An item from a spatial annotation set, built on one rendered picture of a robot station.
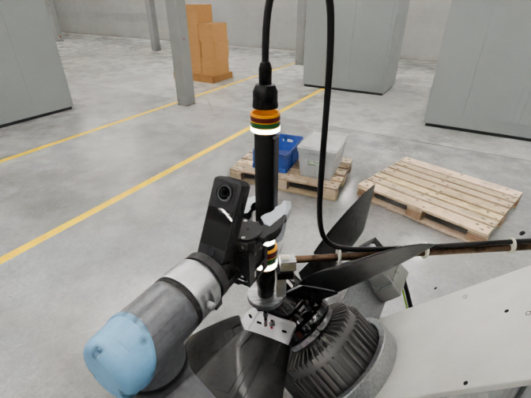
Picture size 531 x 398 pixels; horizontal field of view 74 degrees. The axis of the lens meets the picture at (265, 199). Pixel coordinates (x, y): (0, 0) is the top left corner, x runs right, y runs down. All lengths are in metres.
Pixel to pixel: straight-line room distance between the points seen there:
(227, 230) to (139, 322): 0.15
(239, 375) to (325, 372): 0.19
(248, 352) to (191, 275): 0.32
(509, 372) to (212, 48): 8.39
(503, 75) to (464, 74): 0.47
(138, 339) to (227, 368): 0.34
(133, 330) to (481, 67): 5.76
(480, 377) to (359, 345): 0.23
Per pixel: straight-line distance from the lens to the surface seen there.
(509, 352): 0.70
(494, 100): 6.01
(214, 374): 0.71
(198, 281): 0.44
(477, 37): 5.90
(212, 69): 8.72
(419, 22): 12.69
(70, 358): 2.46
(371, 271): 0.70
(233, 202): 0.46
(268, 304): 0.68
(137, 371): 0.40
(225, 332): 0.93
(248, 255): 0.50
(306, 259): 0.65
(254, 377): 0.69
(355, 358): 0.79
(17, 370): 2.55
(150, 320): 0.41
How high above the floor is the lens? 1.80
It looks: 30 degrees down
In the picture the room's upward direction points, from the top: straight up
